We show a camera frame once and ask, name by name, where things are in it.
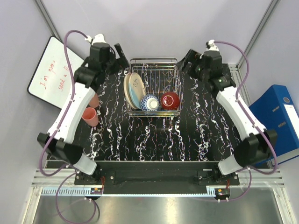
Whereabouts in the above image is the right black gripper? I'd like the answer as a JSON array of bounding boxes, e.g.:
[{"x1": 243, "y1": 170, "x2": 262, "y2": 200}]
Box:
[{"x1": 175, "y1": 49, "x2": 208, "y2": 82}]

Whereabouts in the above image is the white slotted cable duct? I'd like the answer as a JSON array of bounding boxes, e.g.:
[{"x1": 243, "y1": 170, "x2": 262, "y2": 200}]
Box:
[{"x1": 41, "y1": 187, "x2": 103, "y2": 196}]

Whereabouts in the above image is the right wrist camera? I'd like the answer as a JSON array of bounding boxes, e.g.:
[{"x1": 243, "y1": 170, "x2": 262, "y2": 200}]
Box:
[{"x1": 206, "y1": 40, "x2": 219, "y2": 51}]

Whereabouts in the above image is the purple cable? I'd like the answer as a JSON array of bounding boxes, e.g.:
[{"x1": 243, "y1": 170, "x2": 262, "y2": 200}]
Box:
[
  {"x1": 37, "y1": 30, "x2": 100, "y2": 224},
  {"x1": 214, "y1": 40, "x2": 278, "y2": 202}
]

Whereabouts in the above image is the blue ring binder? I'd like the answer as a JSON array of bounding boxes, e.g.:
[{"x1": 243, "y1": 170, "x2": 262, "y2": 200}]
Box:
[{"x1": 249, "y1": 84, "x2": 299, "y2": 164}]

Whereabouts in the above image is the salmon pink plastic cup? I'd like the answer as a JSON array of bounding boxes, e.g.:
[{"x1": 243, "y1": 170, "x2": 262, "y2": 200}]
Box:
[{"x1": 89, "y1": 94, "x2": 100, "y2": 108}]

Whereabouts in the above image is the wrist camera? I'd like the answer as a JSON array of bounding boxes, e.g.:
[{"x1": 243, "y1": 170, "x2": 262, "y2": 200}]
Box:
[
  {"x1": 85, "y1": 34, "x2": 106, "y2": 45},
  {"x1": 206, "y1": 40, "x2": 219, "y2": 51}
]

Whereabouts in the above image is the pink rimmed ceramic plate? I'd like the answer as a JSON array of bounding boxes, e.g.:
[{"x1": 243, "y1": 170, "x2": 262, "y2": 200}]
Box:
[{"x1": 123, "y1": 73, "x2": 137, "y2": 109}]

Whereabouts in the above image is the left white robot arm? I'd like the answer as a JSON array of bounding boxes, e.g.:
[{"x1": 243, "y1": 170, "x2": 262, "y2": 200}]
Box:
[{"x1": 37, "y1": 42, "x2": 129, "y2": 185}]

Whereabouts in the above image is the red lacquer bowl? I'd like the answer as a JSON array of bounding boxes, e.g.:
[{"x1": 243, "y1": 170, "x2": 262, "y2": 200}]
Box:
[{"x1": 161, "y1": 92, "x2": 180, "y2": 110}]

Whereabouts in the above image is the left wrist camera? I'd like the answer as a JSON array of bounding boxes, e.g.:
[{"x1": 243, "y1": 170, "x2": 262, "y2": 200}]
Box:
[{"x1": 85, "y1": 34, "x2": 106, "y2": 45}]

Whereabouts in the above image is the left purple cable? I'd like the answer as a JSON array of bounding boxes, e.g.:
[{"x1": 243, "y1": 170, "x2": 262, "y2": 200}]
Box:
[{"x1": 37, "y1": 30, "x2": 100, "y2": 224}]

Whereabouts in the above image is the light pink plastic cup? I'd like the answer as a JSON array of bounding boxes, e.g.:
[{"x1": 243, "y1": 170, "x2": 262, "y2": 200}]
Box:
[{"x1": 82, "y1": 107, "x2": 99, "y2": 127}]

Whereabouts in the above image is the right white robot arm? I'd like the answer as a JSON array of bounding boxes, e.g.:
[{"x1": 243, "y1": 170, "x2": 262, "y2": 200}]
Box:
[{"x1": 177, "y1": 47, "x2": 278, "y2": 185}]

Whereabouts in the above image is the blue white patterned bowl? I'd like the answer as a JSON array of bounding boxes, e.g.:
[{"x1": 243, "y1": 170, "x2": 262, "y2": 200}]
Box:
[{"x1": 140, "y1": 94, "x2": 160, "y2": 111}]

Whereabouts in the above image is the white dry erase board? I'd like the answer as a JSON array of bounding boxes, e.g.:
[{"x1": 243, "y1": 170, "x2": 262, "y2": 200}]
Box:
[{"x1": 27, "y1": 36, "x2": 71, "y2": 109}]

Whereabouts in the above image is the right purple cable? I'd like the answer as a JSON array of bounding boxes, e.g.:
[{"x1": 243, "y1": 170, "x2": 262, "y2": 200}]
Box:
[{"x1": 214, "y1": 40, "x2": 278, "y2": 202}]

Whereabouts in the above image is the metal wire dish rack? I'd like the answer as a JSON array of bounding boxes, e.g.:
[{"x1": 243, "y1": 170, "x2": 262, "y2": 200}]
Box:
[{"x1": 125, "y1": 57, "x2": 183, "y2": 117}]

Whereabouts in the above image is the cream and blue plate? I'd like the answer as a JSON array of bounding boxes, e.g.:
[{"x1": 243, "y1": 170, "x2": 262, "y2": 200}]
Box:
[{"x1": 128, "y1": 73, "x2": 146, "y2": 109}]

